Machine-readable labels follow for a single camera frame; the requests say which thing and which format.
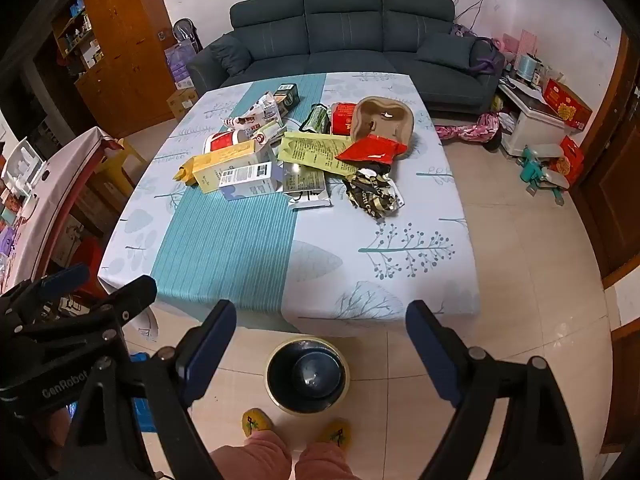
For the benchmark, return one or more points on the teal folding stools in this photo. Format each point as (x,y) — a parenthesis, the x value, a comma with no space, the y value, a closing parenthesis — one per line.
(542,170)

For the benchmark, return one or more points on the red plastic packet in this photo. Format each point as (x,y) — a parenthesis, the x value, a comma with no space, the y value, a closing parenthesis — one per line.
(372,150)

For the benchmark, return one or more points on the brown paper pulp tray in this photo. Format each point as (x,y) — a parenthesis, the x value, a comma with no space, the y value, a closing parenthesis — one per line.
(382,117)

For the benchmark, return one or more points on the brown kraft carton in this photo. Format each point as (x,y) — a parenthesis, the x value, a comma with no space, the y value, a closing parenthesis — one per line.
(282,102)

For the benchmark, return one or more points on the yellow plastic stool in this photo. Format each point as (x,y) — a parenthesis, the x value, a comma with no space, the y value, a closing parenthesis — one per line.
(120,162)

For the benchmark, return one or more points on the side table with pink cloth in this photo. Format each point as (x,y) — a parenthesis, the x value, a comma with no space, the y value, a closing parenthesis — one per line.
(65,180)

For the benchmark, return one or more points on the pink floral cloth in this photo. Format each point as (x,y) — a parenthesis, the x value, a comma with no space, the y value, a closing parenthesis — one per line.
(470,130)

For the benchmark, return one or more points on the dark teal sofa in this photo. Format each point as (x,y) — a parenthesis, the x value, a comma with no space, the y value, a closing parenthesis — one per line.
(350,45)

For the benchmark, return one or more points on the small red gift box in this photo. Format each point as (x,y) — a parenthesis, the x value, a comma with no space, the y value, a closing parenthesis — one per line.
(572,157)

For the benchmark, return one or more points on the white low cabinet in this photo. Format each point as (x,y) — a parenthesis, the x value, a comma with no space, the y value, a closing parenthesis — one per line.
(532,127)

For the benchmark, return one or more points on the dark blue trash bin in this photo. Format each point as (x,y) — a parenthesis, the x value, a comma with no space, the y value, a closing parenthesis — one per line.
(307,375)

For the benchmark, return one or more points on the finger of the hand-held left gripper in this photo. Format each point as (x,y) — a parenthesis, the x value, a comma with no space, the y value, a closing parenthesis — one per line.
(132,295)
(65,276)

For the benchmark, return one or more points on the white plastic organizer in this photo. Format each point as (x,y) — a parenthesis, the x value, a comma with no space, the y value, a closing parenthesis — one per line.
(22,165)

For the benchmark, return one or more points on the white printed snack bag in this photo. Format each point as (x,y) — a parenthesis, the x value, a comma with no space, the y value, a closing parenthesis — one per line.
(252,112)

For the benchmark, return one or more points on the purple packages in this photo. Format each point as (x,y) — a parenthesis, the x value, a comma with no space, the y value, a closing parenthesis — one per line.
(180,65)

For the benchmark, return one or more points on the wooden cabinet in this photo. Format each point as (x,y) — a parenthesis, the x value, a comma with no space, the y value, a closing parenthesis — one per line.
(125,35)

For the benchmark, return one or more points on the standing fan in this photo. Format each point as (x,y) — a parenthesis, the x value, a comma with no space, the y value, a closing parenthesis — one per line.
(186,35)

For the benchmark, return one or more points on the blue plastic item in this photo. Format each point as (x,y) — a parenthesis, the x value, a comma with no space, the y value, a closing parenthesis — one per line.
(145,410)

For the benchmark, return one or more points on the person's leg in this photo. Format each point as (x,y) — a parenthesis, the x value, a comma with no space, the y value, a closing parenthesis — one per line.
(252,457)
(322,462)

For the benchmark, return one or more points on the dark green carton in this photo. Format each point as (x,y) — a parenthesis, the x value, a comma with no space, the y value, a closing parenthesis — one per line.
(290,92)

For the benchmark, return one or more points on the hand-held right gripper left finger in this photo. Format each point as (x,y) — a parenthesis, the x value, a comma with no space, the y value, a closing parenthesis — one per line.
(210,355)

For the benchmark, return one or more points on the pink paper bags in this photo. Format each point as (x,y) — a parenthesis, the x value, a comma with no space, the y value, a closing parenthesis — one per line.
(520,47)

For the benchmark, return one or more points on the wooden door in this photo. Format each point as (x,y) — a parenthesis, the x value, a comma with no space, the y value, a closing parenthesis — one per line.
(607,170)

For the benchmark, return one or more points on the green striped bag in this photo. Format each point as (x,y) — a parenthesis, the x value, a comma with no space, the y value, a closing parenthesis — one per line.
(316,119)

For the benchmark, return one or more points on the person's right leg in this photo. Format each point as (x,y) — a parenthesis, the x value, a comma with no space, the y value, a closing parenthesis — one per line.
(322,462)

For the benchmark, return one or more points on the camouflage print wrapper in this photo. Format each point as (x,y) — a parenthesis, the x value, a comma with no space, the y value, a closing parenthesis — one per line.
(372,192)

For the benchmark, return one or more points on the yellow cardboard box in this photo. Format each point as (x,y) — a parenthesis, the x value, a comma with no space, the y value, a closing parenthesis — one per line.
(220,162)

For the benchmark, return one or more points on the large red gift box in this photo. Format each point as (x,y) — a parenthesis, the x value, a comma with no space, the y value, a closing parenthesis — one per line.
(567,102)

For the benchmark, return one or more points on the yellow slipper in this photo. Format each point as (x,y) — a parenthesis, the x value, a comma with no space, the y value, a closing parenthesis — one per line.
(257,422)
(335,431)

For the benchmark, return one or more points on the purple bag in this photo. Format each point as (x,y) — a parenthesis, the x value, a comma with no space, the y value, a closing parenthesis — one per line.
(487,57)

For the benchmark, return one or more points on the printed teal white tablecloth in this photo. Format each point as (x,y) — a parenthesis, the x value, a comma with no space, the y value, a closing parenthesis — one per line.
(240,255)

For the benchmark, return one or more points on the white green small packet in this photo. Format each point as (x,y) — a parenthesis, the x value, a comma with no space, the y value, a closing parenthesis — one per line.
(267,135)

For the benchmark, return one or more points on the brown cardboard box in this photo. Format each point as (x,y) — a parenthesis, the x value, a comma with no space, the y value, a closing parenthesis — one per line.
(181,104)

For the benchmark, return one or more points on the red paper cup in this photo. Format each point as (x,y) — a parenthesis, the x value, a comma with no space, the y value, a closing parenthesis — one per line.
(225,141)

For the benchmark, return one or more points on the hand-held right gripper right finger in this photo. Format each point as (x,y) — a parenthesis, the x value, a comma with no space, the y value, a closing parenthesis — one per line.
(431,355)

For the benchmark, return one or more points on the white cardboard box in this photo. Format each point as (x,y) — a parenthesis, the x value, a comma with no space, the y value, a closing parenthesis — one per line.
(250,182)

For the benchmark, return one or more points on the dark teal sofa pillow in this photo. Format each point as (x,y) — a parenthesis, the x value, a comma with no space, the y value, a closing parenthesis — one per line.
(230,55)
(445,52)

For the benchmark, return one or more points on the person's left leg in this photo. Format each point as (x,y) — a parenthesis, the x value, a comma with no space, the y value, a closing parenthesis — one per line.
(252,457)

